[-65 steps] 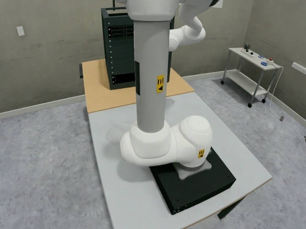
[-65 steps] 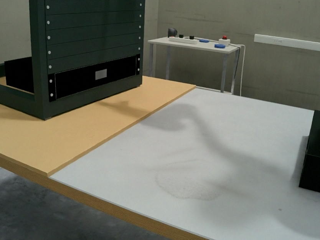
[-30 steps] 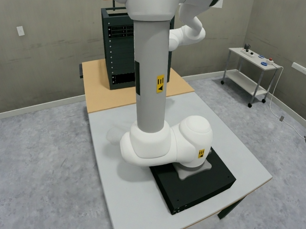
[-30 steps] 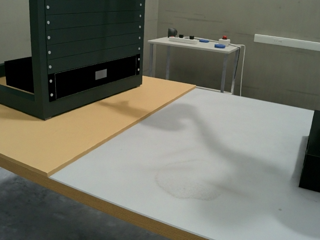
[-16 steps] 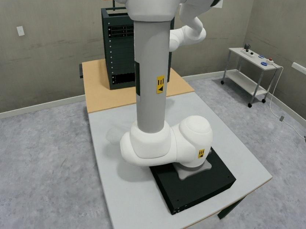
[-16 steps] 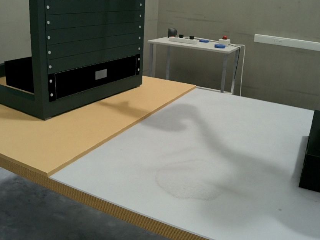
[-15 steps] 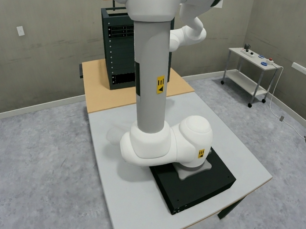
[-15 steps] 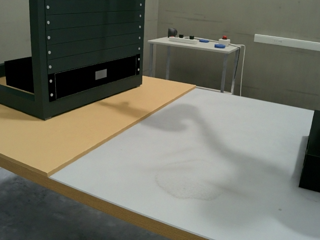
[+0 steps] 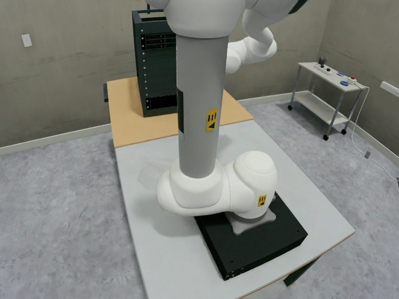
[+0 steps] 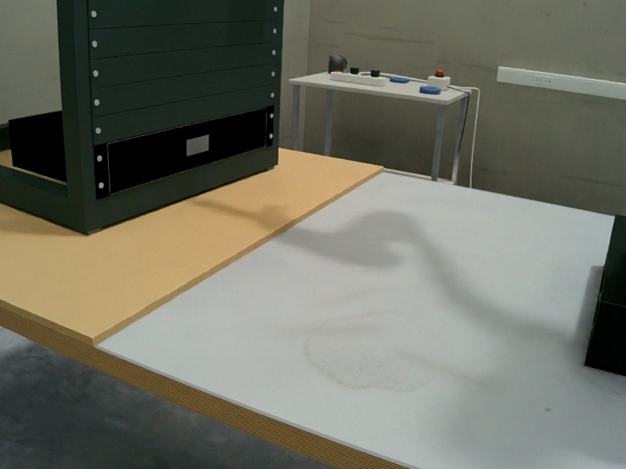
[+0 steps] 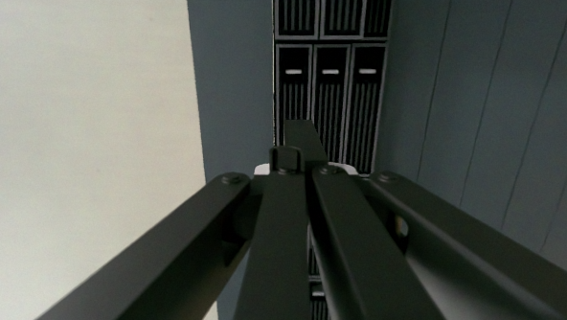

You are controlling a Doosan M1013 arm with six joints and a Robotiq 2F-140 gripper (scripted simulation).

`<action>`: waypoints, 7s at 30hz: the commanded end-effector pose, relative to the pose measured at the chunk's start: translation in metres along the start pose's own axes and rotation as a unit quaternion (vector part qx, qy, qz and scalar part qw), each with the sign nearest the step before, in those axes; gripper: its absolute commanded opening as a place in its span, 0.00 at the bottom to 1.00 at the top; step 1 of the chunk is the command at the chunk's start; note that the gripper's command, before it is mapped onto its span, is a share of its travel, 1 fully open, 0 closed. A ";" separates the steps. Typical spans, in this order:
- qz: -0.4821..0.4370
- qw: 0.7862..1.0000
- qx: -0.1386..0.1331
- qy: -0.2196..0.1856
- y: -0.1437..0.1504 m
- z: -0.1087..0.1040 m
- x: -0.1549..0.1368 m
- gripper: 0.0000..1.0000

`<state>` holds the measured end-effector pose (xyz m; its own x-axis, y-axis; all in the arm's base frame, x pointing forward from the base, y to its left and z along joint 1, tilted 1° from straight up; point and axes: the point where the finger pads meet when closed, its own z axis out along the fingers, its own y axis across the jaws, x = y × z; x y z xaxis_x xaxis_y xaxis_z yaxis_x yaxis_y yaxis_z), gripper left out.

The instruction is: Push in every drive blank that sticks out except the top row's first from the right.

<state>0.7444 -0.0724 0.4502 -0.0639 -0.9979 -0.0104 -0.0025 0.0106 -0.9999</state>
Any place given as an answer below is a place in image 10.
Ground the tan wooden board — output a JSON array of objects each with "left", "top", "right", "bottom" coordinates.
[{"left": 0, "top": 148, "right": 384, "bottom": 347}]

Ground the dark green metal rack frame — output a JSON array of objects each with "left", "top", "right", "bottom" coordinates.
[{"left": 0, "top": 0, "right": 284, "bottom": 235}]

